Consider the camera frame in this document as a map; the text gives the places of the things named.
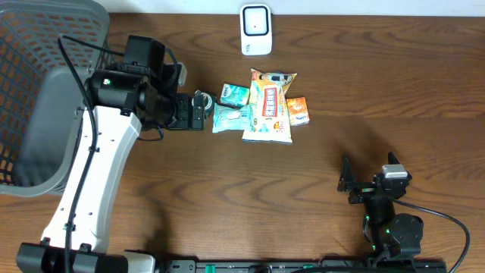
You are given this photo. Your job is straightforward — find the dark green round-label pack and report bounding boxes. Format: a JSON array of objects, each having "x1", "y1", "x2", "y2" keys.
[{"x1": 195, "y1": 90, "x2": 217, "y2": 118}]

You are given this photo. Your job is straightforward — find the orange tissue pack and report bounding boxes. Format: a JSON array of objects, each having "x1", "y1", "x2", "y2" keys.
[{"x1": 286, "y1": 97, "x2": 310, "y2": 126}]

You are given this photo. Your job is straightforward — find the large beige snack bag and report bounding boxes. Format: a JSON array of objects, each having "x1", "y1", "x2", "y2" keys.
[{"x1": 242, "y1": 68, "x2": 297, "y2": 144}]

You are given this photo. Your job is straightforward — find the teal white tissue pack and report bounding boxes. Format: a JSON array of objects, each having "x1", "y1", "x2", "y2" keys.
[{"x1": 220, "y1": 83, "x2": 250, "y2": 108}]

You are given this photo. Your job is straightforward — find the mint green wipes pack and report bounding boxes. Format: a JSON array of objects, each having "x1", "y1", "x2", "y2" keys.
[{"x1": 212, "y1": 104, "x2": 252, "y2": 133}]

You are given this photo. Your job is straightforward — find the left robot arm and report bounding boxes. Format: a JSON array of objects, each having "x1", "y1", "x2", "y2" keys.
[{"x1": 16, "y1": 35, "x2": 205, "y2": 272}]

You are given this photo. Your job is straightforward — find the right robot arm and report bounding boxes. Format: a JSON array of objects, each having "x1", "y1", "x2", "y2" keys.
[{"x1": 337, "y1": 152, "x2": 424, "y2": 270}]

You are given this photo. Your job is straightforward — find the white barcode scanner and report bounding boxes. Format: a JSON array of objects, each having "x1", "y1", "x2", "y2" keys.
[{"x1": 239, "y1": 4, "x2": 273, "y2": 56}]

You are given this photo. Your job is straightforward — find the grey plastic shopping basket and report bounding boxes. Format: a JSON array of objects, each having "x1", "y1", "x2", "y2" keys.
[{"x1": 1, "y1": 0, "x2": 114, "y2": 196}]

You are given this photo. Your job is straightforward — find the left black cable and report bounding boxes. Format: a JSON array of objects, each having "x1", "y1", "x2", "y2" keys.
[{"x1": 56, "y1": 33, "x2": 126, "y2": 273}]

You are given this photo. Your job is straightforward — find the black cable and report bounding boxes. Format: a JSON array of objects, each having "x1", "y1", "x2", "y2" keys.
[
  {"x1": 56, "y1": 33, "x2": 126, "y2": 273},
  {"x1": 386, "y1": 193, "x2": 471, "y2": 273}
]

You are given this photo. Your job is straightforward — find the right black cable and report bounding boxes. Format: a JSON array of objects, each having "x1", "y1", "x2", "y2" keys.
[{"x1": 386, "y1": 193, "x2": 471, "y2": 273}]

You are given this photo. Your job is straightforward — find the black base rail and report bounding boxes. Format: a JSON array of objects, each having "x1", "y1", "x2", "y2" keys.
[{"x1": 155, "y1": 258, "x2": 447, "y2": 273}]

